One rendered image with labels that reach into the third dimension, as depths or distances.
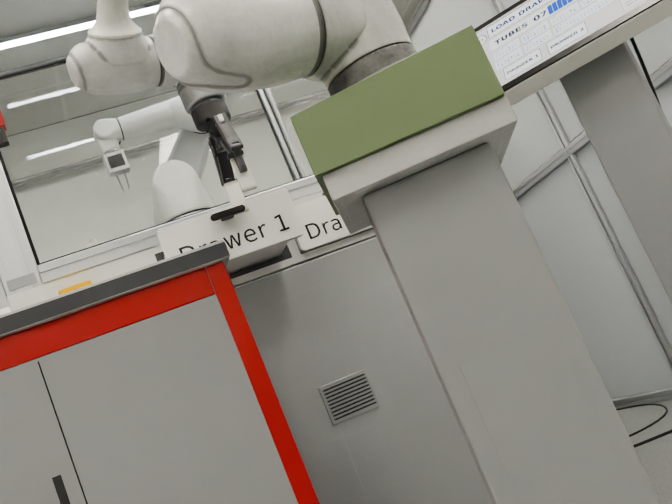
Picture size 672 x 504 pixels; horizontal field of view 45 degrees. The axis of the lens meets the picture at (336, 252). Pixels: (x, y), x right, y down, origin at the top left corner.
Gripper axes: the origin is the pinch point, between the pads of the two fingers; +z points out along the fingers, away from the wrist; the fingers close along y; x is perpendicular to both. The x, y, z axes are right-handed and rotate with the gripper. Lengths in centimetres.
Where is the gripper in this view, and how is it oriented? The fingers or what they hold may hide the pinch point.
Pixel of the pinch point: (244, 196)
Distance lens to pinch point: 163.5
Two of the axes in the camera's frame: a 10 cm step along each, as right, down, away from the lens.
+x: -9.0, 3.2, -3.0
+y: -2.2, 2.7, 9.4
